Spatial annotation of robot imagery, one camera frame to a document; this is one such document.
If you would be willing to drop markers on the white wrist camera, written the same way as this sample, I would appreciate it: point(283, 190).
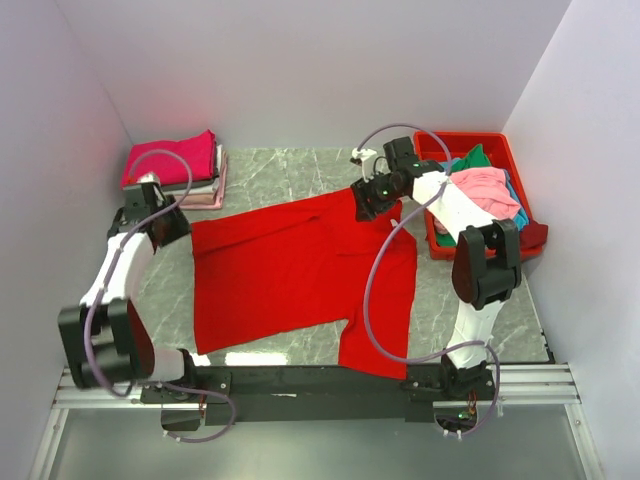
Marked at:
point(149, 177)
point(365, 159)

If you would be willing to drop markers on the red plastic bin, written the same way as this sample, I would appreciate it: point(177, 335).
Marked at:
point(498, 150)

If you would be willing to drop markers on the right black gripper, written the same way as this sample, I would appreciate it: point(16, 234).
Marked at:
point(364, 191)

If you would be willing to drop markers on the folded light pink t-shirt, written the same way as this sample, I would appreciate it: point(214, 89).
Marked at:
point(210, 201)

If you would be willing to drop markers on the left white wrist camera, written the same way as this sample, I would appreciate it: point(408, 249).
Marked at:
point(149, 177)

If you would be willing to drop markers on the aluminium frame rail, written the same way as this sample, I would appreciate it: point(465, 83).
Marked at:
point(517, 384)

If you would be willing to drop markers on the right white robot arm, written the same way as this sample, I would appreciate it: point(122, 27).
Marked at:
point(487, 263)

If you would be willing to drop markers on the dark red t-shirt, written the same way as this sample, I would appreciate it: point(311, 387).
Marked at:
point(534, 235)

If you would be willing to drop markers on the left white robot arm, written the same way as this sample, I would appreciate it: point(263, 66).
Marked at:
point(103, 337)

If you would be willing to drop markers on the folded magenta t-shirt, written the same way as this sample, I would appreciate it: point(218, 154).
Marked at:
point(198, 152)

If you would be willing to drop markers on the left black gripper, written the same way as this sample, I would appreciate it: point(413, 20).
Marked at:
point(181, 226)

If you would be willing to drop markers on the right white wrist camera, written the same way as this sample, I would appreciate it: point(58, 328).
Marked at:
point(365, 159)

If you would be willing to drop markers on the green t-shirt in bin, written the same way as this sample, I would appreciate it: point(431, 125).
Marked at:
point(475, 158)

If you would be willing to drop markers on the pink t-shirt in bin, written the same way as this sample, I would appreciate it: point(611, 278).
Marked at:
point(487, 192)

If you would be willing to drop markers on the light blue t-shirt in bin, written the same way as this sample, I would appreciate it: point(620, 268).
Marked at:
point(517, 220)

